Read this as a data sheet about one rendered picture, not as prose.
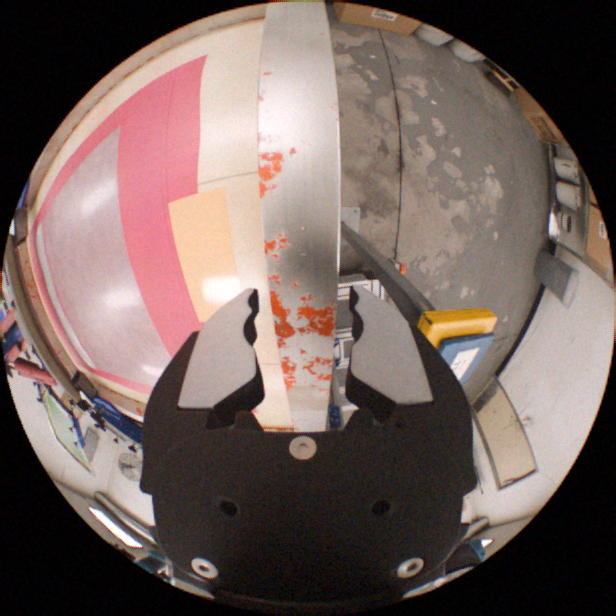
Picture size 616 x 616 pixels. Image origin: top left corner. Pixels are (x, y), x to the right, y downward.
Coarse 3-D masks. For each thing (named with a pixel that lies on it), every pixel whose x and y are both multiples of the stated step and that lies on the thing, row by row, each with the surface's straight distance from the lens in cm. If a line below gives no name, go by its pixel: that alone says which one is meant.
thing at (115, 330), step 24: (144, 288) 21; (168, 288) 19; (72, 312) 44; (96, 312) 33; (120, 312) 26; (144, 312) 23; (168, 312) 20; (192, 312) 19; (96, 336) 39; (120, 336) 30; (144, 336) 26; (168, 336) 23; (96, 360) 49; (120, 360) 37; (144, 360) 30; (168, 360) 26; (120, 384) 49; (144, 384) 38
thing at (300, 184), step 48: (144, 48) 26; (288, 48) 14; (96, 96) 32; (288, 96) 11; (336, 96) 11; (48, 144) 40; (288, 144) 10; (336, 144) 10; (288, 192) 10; (336, 192) 10; (288, 240) 10; (336, 240) 10; (288, 288) 11; (336, 288) 11; (48, 336) 75; (288, 336) 13; (96, 384) 68; (288, 384) 16
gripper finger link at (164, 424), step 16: (192, 336) 9; (192, 352) 8; (176, 368) 8; (160, 384) 8; (176, 384) 7; (160, 400) 7; (176, 400) 7; (144, 416) 7; (160, 416) 7; (176, 416) 7; (192, 416) 6; (208, 416) 6; (144, 432) 7; (160, 432) 7; (176, 432) 6; (192, 432) 6; (144, 448) 7; (160, 448) 6; (144, 464) 7; (144, 480) 7
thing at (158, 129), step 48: (144, 96) 23; (192, 96) 18; (96, 144) 27; (144, 144) 19; (192, 144) 16; (48, 192) 45; (96, 192) 25; (144, 192) 18; (192, 192) 15; (48, 240) 45; (96, 240) 25; (144, 240) 19; (96, 288) 29
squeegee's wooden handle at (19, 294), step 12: (12, 240) 55; (12, 252) 54; (12, 264) 54; (12, 276) 54; (12, 288) 54; (24, 300) 53; (24, 312) 53; (36, 324) 58; (36, 336) 54; (36, 348) 55; (48, 348) 57; (48, 360) 55; (60, 372) 56; (60, 384) 57; (72, 384) 58; (72, 396) 58
